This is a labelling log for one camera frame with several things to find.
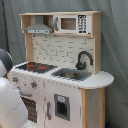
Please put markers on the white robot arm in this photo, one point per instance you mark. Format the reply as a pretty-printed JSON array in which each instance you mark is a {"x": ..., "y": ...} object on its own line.
[{"x": 13, "y": 113}]

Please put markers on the red stove knob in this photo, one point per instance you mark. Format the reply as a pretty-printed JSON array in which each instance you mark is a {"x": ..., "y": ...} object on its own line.
[{"x": 33, "y": 84}]

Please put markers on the toy microwave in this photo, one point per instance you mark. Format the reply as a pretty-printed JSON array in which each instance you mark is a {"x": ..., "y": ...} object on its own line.
[{"x": 74, "y": 24}]

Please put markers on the black toy stovetop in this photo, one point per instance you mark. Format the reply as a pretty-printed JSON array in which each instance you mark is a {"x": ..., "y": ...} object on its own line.
[{"x": 36, "y": 67}]

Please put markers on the black toy faucet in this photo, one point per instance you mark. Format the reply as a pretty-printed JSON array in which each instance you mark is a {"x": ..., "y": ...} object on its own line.
[{"x": 81, "y": 64}]

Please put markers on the grey range hood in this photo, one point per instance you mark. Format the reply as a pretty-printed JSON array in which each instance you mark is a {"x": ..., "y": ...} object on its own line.
[{"x": 39, "y": 27}]

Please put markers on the wooden toy kitchen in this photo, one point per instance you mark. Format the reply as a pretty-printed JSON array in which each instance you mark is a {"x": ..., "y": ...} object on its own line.
[{"x": 87, "y": 97}]

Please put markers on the grey ice dispenser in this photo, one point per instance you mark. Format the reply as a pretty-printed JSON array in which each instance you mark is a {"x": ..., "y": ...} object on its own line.
[{"x": 62, "y": 107}]

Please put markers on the toy oven door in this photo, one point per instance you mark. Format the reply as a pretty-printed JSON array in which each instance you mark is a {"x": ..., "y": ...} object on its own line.
[{"x": 31, "y": 107}]

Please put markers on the grey toy sink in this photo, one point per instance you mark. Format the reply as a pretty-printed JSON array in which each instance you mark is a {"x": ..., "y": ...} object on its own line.
[{"x": 72, "y": 74}]

